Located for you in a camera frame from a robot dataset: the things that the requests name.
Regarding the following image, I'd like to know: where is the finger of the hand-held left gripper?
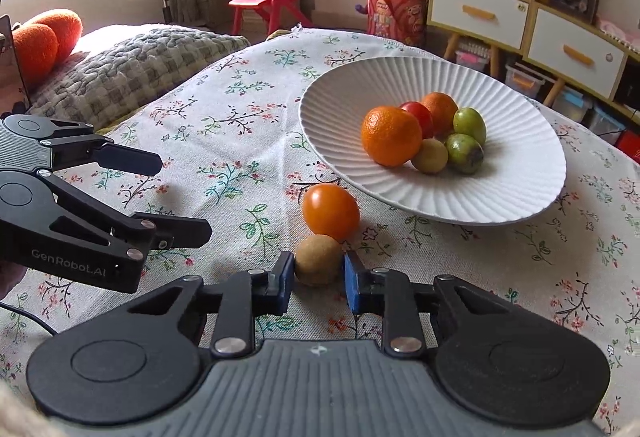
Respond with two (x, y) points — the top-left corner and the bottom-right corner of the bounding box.
(42, 172), (213, 263)
(50, 121), (163, 176)

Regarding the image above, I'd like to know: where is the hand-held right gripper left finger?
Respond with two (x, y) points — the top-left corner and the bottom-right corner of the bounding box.
(127, 251), (296, 358)

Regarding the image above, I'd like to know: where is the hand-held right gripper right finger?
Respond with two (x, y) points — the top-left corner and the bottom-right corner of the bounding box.
(342, 251), (506, 353)

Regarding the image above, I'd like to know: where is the brown kiwi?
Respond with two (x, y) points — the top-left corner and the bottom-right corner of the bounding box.
(411, 138), (449, 175)
(294, 235), (345, 288)

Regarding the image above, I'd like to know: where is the orange tomato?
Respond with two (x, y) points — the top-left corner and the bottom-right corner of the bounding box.
(302, 183), (361, 243)

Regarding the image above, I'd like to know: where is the orange mandarin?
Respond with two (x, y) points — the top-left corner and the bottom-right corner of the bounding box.
(361, 106), (423, 168)
(421, 92), (459, 135)

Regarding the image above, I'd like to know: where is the green jujube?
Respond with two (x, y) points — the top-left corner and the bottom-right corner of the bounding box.
(453, 107), (487, 146)
(444, 133), (485, 175)

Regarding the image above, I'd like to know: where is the red tomato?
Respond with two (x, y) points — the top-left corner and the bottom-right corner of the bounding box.
(400, 101), (435, 140)

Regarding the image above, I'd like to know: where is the white ribbed plate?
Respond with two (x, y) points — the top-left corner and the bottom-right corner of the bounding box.
(298, 57), (567, 226)

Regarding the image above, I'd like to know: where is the grey knitted cushion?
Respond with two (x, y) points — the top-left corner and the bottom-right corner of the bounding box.
(25, 28), (251, 132)

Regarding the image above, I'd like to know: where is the floral tablecloth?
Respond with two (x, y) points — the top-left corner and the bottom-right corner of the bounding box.
(0, 28), (640, 437)

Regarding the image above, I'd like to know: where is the orange plush cushion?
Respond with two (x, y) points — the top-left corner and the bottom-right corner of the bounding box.
(10, 9), (83, 88)

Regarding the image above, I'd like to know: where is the clear storage box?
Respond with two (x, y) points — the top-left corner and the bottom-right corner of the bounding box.
(505, 63), (546, 100)
(457, 39), (493, 72)
(552, 87), (593, 122)
(585, 104), (626, 140)

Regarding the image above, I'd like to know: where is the red printed bin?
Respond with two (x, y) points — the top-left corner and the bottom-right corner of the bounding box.
(366, 0), (431, 50)

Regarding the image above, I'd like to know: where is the white cabinet drawer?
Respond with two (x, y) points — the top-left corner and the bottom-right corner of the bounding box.
(431, 0), (530, 50)
(527, 8), (628, 100)

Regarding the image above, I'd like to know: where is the red flat box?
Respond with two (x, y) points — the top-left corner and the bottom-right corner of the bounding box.
(615, 129), (640, 162)

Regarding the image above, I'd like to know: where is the wooden cabinet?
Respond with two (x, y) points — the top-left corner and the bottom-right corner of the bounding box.
(427, 0), (640, 128)

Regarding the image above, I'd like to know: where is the black cable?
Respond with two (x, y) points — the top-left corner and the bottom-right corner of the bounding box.
(0, 302), (56, 335)

